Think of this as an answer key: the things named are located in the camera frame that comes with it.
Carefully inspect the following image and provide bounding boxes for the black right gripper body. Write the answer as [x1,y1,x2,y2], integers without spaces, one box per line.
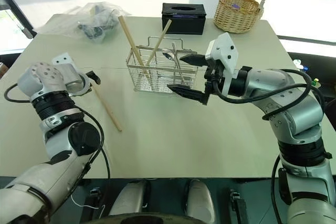
[203,60,228,96]

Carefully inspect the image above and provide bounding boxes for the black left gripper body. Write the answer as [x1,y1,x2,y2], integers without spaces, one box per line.
[85,70,101,86]

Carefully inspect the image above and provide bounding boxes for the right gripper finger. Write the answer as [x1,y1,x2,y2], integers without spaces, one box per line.
[180,54,208,67]
[166,83,211,106]

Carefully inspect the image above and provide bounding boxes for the metal spoon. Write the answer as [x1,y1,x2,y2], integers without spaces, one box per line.
[162,42,186,84]

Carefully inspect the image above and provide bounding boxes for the wooden chopstick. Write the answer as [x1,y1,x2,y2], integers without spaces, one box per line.
[145,19,173,67]
[118,15,151,79]
[91,83,123,132]

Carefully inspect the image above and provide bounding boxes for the black tissue box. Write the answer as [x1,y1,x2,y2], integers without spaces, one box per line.
[161,2,206,35]

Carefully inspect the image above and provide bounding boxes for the dark items in bag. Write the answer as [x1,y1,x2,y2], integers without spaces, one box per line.
[78,5,119,43]

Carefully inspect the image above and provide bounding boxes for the clear plastic bag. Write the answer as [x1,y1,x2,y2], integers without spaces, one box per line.
[35,1,132,44]

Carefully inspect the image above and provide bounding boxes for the small bottles with coloured caps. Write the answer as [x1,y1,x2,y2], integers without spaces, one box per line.
[293,58,323,88]

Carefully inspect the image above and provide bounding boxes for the silver rounded shell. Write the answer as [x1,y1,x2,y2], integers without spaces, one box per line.
[108,180,148,217]
[184,178,216,224]

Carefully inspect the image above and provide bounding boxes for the dark rounded rim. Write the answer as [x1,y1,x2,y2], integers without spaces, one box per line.
[88,212,212,224]

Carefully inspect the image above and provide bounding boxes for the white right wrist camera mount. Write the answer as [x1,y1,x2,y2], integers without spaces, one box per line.
[205,31,240,96]

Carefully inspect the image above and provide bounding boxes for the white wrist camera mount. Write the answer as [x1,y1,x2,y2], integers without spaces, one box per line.
[205,31,240,96]
[51,52,72,66]

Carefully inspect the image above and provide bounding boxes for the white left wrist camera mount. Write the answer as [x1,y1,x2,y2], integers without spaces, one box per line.
[51,52,72,66]

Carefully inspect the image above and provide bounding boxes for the metal wire basket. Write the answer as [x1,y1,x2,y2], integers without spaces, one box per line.
[126,36,200,95]

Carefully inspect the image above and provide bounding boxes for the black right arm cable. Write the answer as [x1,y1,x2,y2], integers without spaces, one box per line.
[212,68,325,121]

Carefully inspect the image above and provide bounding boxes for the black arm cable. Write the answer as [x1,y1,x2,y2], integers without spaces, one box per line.
[4,83,111,183]
[212,68,325,121]

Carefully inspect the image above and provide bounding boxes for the wicker basket with handle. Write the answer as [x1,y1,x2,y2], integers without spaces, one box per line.
[213,0,271,34]

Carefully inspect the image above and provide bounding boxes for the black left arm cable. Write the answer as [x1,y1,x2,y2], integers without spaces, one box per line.
[4,83,111,183]

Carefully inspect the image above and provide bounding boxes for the black window frame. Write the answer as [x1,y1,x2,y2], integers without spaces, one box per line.
[0,0,38,39]

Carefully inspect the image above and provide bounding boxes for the black bracket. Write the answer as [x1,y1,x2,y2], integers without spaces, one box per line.
[227,188,249,224]
[88,187,102,209]

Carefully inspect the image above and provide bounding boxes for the thin white wire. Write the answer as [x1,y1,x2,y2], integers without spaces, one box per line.
[70,194,101,210]

